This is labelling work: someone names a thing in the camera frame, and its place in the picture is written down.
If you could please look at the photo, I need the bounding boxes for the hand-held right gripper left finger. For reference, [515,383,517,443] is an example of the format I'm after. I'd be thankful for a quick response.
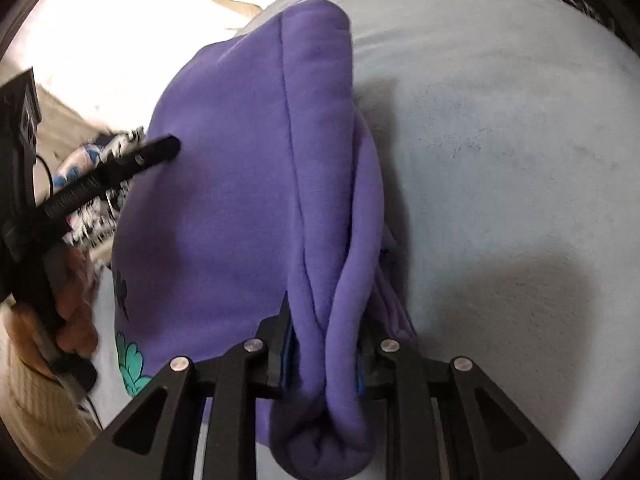
[65,290,301,480]

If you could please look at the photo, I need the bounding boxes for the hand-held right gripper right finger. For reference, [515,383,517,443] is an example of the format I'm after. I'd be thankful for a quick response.
[356,320,583,480]

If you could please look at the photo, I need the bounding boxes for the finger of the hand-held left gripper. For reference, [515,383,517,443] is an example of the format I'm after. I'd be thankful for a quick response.
[42,134,181,221]

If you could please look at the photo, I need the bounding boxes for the purple zip hoodie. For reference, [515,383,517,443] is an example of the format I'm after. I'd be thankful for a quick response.
[111,0,418,478]

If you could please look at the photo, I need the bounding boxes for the person's left forearm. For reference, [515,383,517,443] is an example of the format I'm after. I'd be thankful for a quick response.
[0,310,103,478]

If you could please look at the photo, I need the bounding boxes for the person's left hand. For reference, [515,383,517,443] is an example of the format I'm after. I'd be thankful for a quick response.
[10,247,100,376]

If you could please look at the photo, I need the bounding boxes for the black white printed folded garment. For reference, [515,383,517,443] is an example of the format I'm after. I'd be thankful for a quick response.
[67,127,147,251]

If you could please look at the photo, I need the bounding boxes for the grey-blue bed blanket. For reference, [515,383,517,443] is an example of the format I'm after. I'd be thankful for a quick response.
[95,0,640,480]

